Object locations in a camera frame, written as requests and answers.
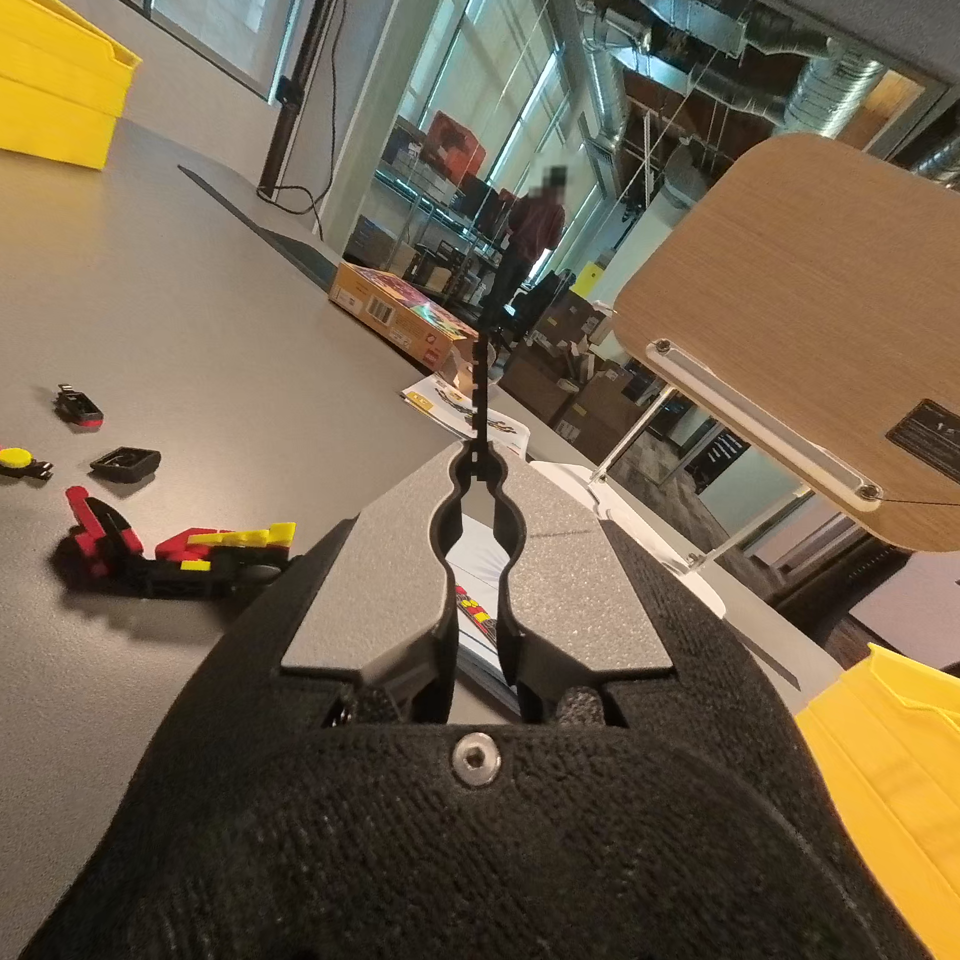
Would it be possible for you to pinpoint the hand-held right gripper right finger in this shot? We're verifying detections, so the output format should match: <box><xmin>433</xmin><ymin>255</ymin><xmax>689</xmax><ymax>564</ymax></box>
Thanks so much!
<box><xmin>491</xmin><ymin>442</ymin><xmax>675</xmax><ymax>724</ymax></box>

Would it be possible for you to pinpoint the long black lego plate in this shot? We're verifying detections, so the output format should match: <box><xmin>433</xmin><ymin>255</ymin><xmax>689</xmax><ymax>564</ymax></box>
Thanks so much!
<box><xmin>468</xmin><ymin>333</ymin><xmax>493</xmax><ymax>489</ymax></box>

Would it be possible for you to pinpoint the black red yellow lego model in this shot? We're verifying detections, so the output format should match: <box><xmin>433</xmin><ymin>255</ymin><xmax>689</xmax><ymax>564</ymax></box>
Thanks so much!
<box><xmin>52</xmin><ymin>485</ymin><xmax>298</xmax><ymax>601</ymax></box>

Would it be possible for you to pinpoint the black cable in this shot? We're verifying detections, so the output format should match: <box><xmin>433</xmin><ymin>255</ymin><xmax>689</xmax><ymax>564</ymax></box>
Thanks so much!
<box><xmin>255</xmin><ymin>0</ymin><xmax>350</xmax><ymax>241</ymax></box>

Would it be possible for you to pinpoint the stack of cardboard boxes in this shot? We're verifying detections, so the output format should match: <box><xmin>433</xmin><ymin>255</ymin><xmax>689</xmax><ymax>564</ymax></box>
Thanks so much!
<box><xmin>498</xmin><ymin>288</ymin><xmax>676</xmax><ymax>466</ymax></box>

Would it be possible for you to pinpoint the metal shelf rack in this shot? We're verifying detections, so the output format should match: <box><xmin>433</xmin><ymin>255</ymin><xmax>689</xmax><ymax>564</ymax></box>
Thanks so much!
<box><xmin>345</xmin><ymin>127</ymin><xmax>526</xmax><ymax>301</ymax></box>

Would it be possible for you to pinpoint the open instruction booklet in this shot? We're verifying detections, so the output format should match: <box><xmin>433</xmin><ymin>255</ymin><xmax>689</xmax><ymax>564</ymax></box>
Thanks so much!
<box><xmin>448</xmin><ymin>513</ymin><xmax>522</xmax><ymax>717</ymax></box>

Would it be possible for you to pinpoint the silver ventilation duct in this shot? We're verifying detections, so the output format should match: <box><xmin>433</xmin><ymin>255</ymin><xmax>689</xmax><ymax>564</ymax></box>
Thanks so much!
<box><xmin>581</xmin><ymin>0</ymin><xmax>890</xmax><ymax>155</ymax></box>

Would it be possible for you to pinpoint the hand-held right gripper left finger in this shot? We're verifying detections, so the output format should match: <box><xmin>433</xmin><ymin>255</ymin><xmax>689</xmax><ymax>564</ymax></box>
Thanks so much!
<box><xmin>281</xmin><ymin>441</ymin><xmax>468</xmax><ymax>724</ymax></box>

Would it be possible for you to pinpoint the yellow round lego piece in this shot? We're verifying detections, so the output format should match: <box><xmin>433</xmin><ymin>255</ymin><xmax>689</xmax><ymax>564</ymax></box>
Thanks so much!
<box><xmin>0</xmin><ymin>446</ymin><xmax>55</xmax><ymax>483</ymax></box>

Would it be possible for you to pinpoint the yellow plastic bin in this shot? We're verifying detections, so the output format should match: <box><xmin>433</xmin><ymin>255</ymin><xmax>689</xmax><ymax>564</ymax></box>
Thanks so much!
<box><xmin>793</xmin><ymin>642</ymin><xmax>960</xmax><ymax>960</ymax></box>
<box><xmin>0</xmin><ymin>0</ymin><xmax>144</xmax><ymax>172</ymax></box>

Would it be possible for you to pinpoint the black stand pole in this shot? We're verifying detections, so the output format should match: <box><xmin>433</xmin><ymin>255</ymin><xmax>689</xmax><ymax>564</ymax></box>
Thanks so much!
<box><xmin>258</xmin><ymin>0</ymin><xmax>339</xmax><ymax>200</ymax></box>

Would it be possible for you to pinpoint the large grid window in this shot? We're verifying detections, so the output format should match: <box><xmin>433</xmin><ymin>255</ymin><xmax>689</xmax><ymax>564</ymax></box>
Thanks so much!
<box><xmin>142</xmin><ymin>0</ymin><xmax>309</xmax><ymax>102</ymax></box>

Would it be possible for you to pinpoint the closed instruction booklet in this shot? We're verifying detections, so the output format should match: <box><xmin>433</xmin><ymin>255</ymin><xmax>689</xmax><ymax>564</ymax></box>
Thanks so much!
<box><xmin>399</xmin><ymin>375</ymin><xmax>532</xmax><ymax>457</ymax></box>

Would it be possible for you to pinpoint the small red black lego piece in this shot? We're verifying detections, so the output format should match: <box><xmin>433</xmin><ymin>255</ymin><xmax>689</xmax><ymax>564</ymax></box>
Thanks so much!
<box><xmin>54</xmin><ymin>383</ymin><xmax>105</xmax><ymax>431</ymax></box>

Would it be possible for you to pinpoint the dark flat base plate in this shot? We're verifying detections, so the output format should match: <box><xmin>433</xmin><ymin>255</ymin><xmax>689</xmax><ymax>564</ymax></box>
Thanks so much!
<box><xmin>177</xmin><ymin>165</ymin><xmax>342</xmax><ymax>294</ymax></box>

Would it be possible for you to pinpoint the wooden board on white stand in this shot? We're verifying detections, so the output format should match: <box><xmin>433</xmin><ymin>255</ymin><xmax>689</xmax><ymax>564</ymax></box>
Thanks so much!
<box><xmin>528</xmin><ymin>133</ymin><xmax>960</xmax><ymax>624</ymax></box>

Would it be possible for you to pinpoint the black square lego piece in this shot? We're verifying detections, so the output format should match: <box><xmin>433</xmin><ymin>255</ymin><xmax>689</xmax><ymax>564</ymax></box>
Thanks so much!
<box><xmin>88</xmin><ymin>445</ymin><xmax>163</xmax><ymax>483</ymax></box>

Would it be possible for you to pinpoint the orange cardboard lego box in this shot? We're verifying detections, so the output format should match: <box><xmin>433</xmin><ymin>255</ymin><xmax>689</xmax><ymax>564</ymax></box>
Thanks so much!
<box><xmin>327</xmin><ymin>261</ymin><xmax>481</xmax><ymax>376</ymax></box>

